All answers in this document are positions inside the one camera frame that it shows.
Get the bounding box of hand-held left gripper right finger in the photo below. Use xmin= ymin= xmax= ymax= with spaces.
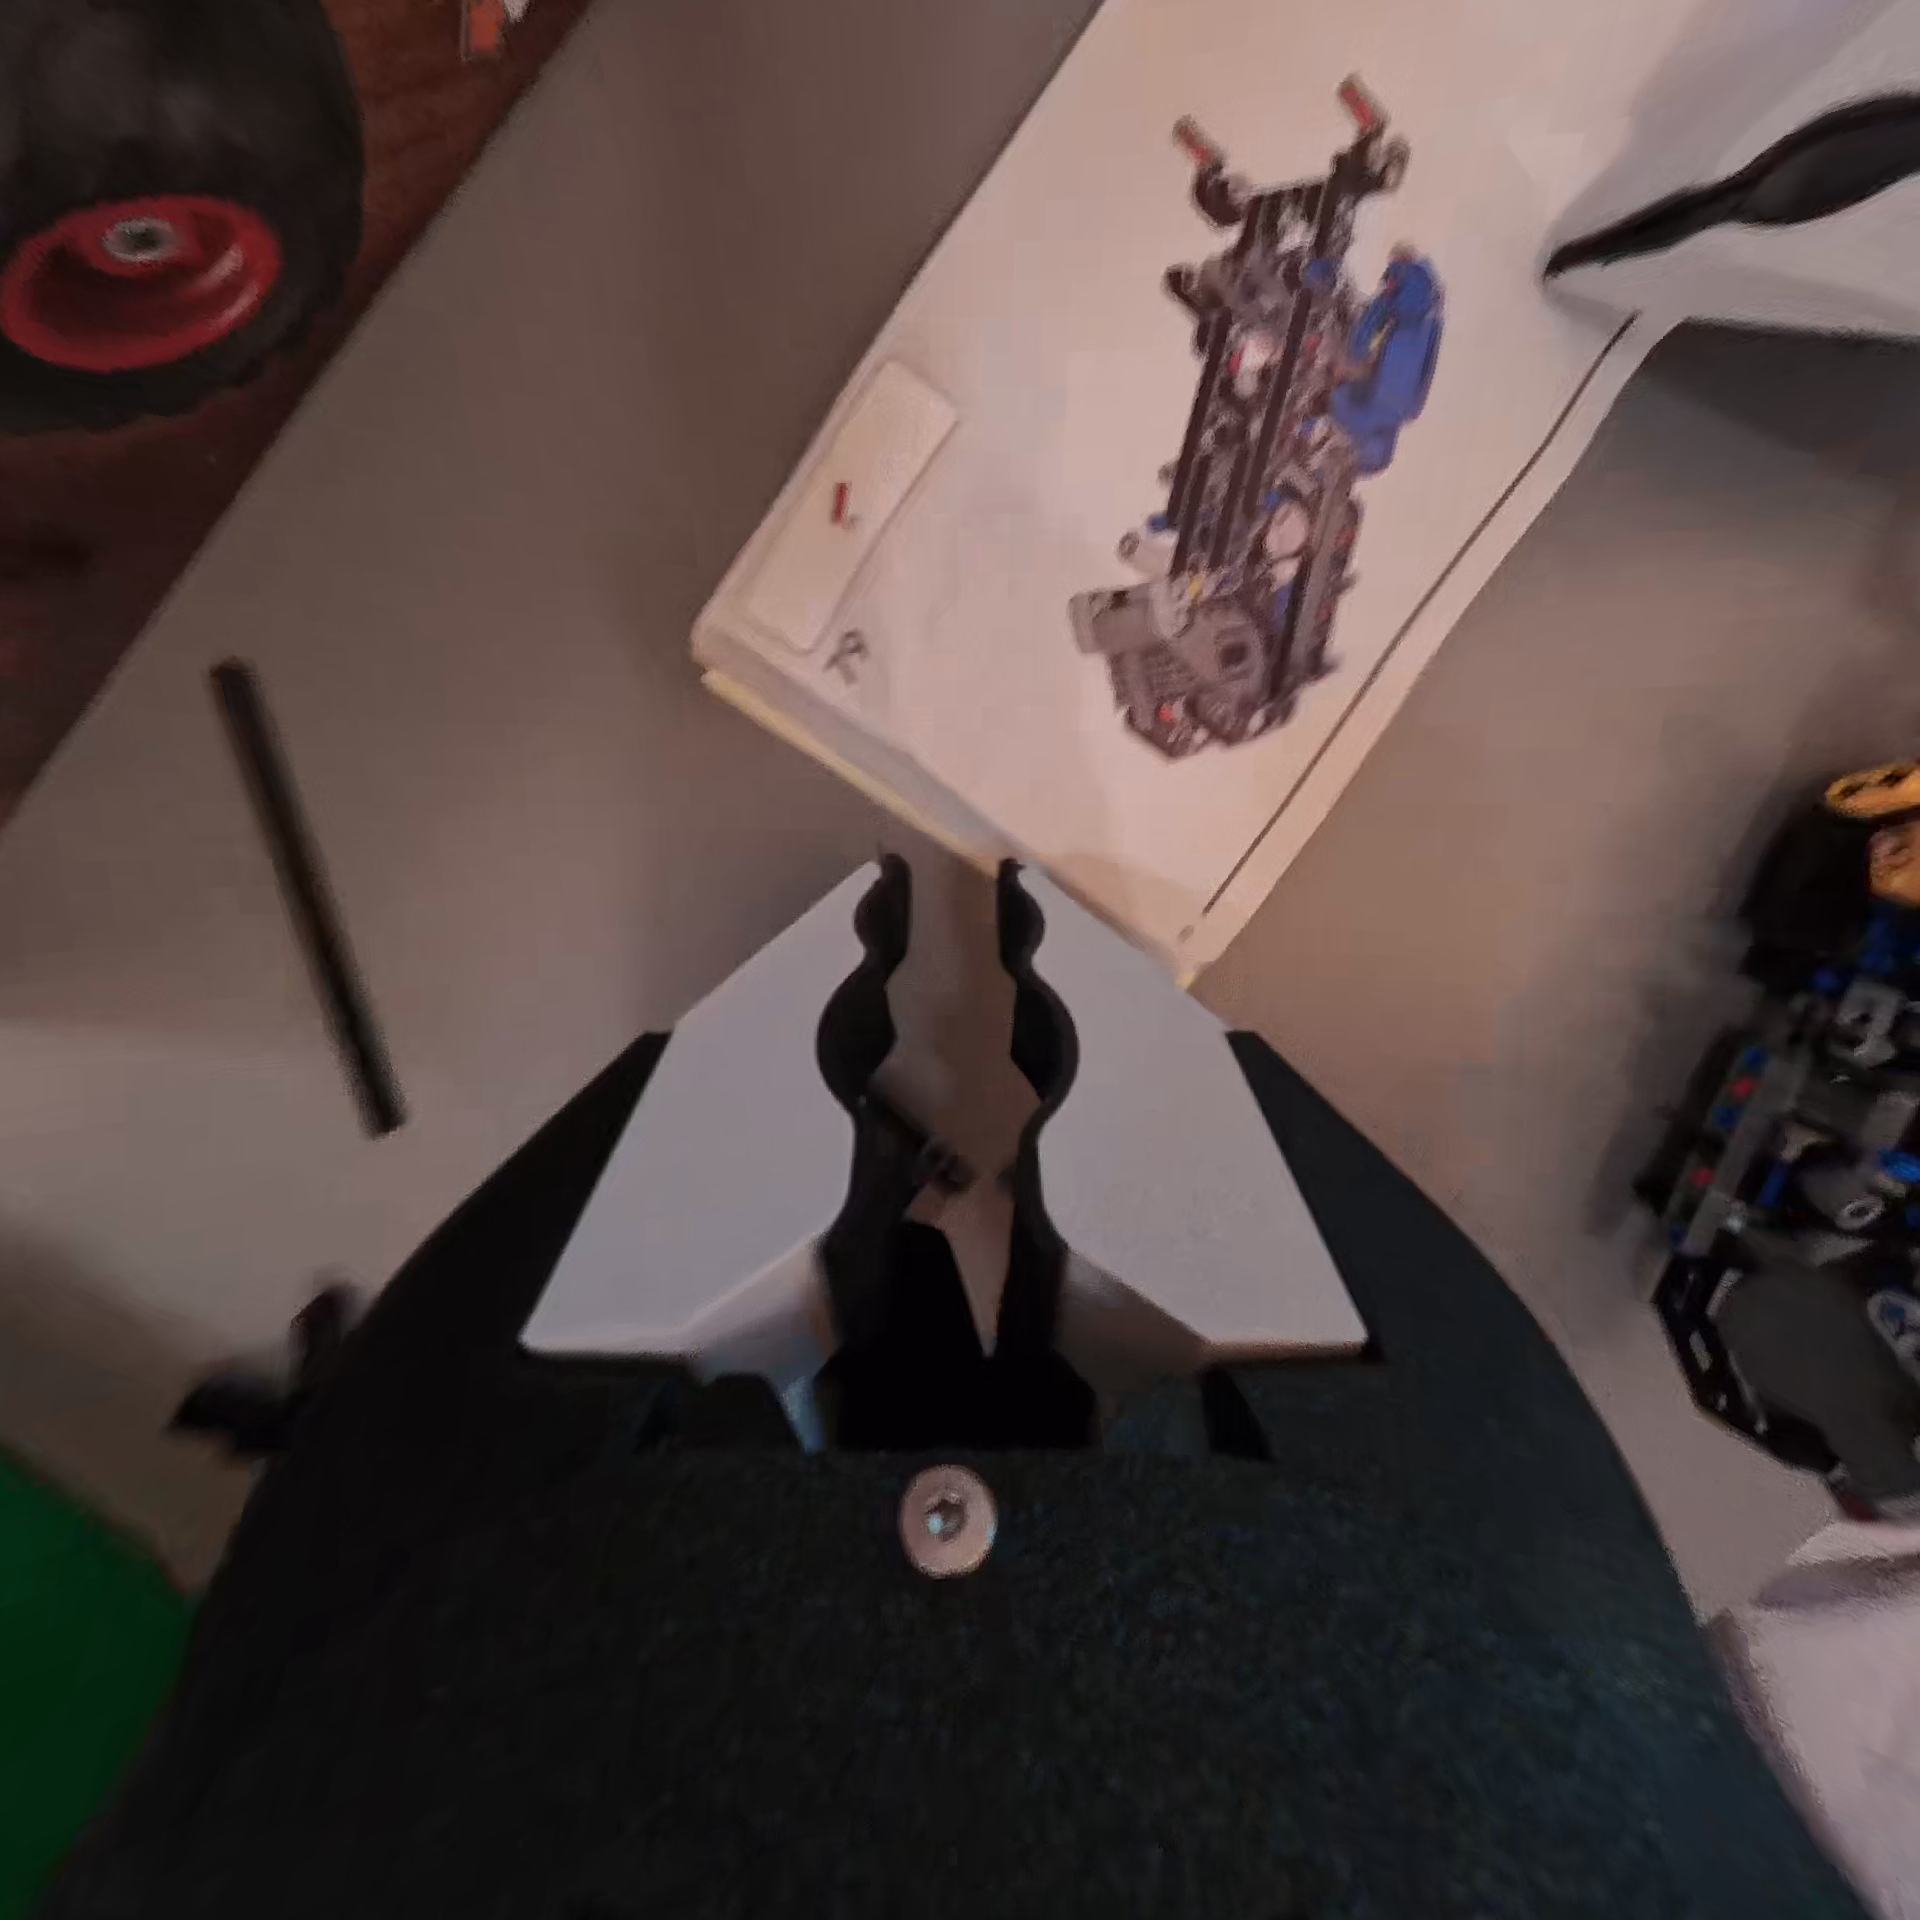
xmin=987 ymin=855 xmax=1374 ymax=1454

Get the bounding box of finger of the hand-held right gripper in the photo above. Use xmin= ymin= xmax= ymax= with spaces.
xmin=1542 ymin=180 xmax=1920 ymax=350
xmin=1542 ymin=0 xmax=1920 ymax=270

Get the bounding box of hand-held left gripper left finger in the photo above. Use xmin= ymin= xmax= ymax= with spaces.
xmin=516 ymin=855 xmax=993 ymax=1454

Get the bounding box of black blue lego model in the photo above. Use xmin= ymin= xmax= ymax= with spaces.
xmin=1634 ymin=756 xmax=1920 ymax=1518

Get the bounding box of lego instruction booklet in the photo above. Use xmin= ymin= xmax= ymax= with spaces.
xmin=690 ymin=0 xmax=1666 ymax=992

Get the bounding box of pile of black lego pieces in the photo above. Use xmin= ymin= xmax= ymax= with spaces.
xmin=164 ymin=1283 xmax=367 ymax=1456

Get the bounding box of long black lego axle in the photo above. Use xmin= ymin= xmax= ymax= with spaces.
xmin=211 ymin=661 xmax=410 ymax=1135

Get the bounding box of lego set box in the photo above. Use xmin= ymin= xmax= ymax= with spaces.
xmin=0 ymin=0 xmax=602 ymax=819

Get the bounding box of person's white shirt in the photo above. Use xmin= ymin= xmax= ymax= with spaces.
xmin=1710 ymin=1515 xmax=1920 ymax=1892

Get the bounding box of green plastic bin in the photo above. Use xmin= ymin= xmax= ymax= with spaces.
xmin=0 ymin=1446 xmax=196 ymax=1920

